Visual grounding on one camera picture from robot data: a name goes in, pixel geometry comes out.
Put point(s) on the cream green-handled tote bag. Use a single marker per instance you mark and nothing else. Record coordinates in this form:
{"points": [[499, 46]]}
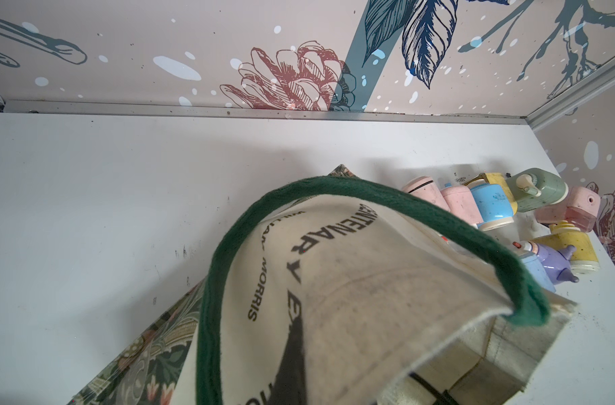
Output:
{"points": [[336, 290]]}

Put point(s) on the pink square pencil sharpener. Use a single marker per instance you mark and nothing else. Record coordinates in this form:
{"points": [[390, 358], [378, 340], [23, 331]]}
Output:
{"points": [[580, 208]]}

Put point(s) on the green pencil sharpener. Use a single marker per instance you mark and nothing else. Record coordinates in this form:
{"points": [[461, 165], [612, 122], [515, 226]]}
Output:
{"points": [[535, 188]]}

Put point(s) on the light blue pencil sharpener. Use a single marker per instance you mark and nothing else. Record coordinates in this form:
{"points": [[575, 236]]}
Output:
{"points": [[533, 264]]}

